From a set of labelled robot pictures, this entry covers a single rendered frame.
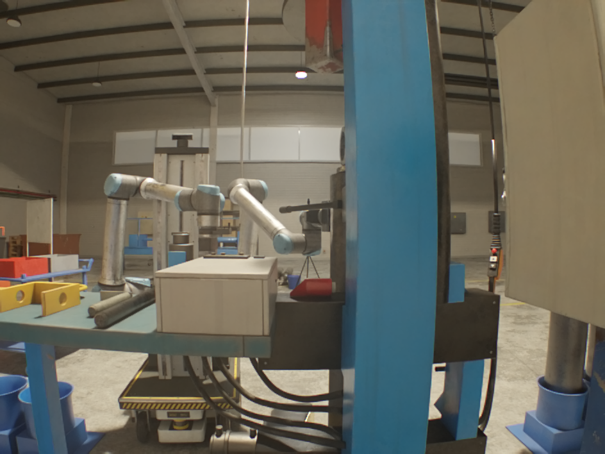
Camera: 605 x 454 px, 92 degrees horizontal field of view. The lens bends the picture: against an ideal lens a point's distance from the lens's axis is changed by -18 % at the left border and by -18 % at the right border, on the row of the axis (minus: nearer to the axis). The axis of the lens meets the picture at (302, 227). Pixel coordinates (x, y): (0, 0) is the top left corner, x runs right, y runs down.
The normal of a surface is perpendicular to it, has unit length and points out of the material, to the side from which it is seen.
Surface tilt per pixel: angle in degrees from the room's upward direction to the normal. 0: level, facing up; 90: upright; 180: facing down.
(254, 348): 90
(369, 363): 90
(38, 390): 90
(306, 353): 90
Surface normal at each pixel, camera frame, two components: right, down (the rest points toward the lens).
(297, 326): 0.03, 0.00
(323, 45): -0.65, 0.00
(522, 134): -1.00, 0.00
